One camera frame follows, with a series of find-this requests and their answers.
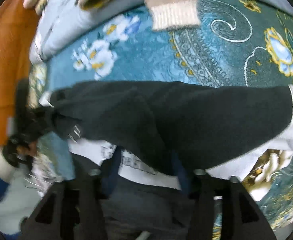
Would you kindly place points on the teal floral bed sheet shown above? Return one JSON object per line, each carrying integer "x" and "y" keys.
{"x": 211, "y": 55}

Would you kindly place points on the dark fleece jacket white lining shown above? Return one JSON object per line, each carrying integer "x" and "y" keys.
{"x": 186, "y": 117}

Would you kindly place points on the blue floral duvet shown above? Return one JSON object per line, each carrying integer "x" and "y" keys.
{"x": 61, "y": 17}

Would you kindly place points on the beige sweater yellow pattern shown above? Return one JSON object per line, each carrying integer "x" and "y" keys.
{"x": 171, "y": 7}

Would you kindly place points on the yellow floral pillow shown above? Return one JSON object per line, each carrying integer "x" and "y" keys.
{"x": 41, "y": 5}

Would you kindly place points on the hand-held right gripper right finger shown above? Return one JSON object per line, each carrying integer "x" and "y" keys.
{"x": 206, "y": 205}

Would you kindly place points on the orange wooden headboard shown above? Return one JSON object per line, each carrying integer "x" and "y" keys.
{"x": 6, "y": 67}

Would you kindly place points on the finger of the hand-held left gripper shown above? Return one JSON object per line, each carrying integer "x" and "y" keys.
{"x": 45, "y": 122}
{"x": 23, "y": 95}

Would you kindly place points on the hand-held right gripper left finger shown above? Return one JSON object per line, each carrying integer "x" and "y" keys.
{"x": 91, "y": 205}

